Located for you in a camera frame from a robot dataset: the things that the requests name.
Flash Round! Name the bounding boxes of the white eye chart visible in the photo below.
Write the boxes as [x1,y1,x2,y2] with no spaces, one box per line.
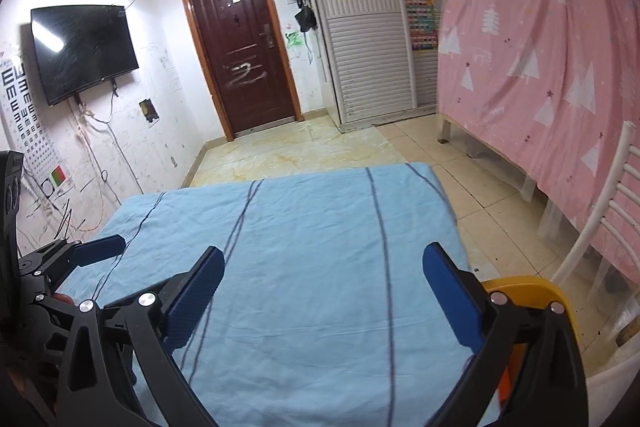
[0,57,71,192]

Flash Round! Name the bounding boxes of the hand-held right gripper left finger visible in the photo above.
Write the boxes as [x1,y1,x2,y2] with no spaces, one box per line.
[55,246,226,427]

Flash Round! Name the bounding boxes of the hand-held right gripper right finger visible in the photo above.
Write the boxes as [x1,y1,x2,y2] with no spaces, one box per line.
[422,243,588,427]

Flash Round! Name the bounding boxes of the black wall television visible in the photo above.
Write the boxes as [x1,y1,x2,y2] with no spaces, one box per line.
[30,4,140,108]

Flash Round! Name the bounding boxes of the white slatted wardrobe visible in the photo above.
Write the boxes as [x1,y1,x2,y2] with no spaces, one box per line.
[295,0,448,125]

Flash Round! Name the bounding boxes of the white wall cables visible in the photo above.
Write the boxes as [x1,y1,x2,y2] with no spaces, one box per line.
[75,94,146,208]

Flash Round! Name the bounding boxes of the colourful chart poster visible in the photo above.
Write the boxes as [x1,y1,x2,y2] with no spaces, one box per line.
[401,0,438,52]

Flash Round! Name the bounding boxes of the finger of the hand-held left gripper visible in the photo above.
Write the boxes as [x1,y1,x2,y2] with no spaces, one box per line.
[17,234,127,283]
[22,287,77,323]

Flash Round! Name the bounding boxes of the small black hanging bag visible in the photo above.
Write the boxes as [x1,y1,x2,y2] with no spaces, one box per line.
[295,7,318,32]

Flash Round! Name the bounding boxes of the pink tree-print curtain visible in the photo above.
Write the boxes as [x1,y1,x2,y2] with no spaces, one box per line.
[437,0,640,285]

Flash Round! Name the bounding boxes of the dark brown door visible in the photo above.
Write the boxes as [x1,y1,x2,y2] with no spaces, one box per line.
[177,0,304,142]

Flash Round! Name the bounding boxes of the light blue bedsheet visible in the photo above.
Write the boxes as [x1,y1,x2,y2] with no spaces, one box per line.
[52,162,501,427]

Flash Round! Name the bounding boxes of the yellow bin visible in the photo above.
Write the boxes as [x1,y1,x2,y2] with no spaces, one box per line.
[480,276,581,408]

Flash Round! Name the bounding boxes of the white metal chair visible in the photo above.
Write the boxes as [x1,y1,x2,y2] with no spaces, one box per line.
[550,121,640,308]

